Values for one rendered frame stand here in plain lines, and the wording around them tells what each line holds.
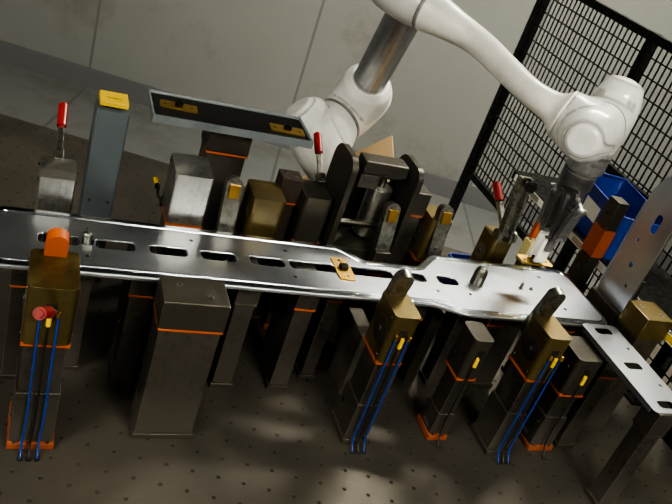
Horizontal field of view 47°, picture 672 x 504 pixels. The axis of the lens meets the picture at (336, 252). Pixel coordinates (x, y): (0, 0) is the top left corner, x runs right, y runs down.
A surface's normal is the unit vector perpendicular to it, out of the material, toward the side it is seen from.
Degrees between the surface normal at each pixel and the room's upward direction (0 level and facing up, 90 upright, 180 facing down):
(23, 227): 0
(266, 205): 90
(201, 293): 0
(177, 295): 0
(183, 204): 90
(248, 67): 90
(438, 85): 90
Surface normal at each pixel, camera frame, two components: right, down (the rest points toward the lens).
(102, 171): 0.27, 0.55
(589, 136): -0.37, 0.39
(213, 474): 0.30, -0.82
